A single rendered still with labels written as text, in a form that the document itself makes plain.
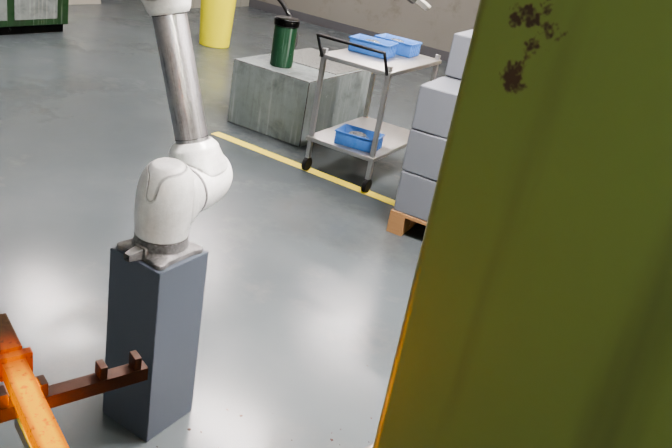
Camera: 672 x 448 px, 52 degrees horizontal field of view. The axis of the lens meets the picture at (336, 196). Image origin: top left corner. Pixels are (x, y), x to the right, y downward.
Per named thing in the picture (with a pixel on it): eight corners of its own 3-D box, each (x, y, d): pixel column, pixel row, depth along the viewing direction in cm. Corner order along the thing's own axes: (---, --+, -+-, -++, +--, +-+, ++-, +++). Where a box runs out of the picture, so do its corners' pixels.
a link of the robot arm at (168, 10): (165, 216, 212) (202, 194, 232) (211, 217, 206) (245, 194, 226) (113, -48, 190) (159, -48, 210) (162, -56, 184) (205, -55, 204)
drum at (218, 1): (215, 50, 731) (221, -10, 707) (188, 41, 748) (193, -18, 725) (239, 48, 762) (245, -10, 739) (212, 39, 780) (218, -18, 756)
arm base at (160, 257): (103, 251, 197) (104, 234, 195) (160, 229, 215) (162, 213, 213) (149, 276, 189) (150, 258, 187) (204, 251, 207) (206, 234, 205)
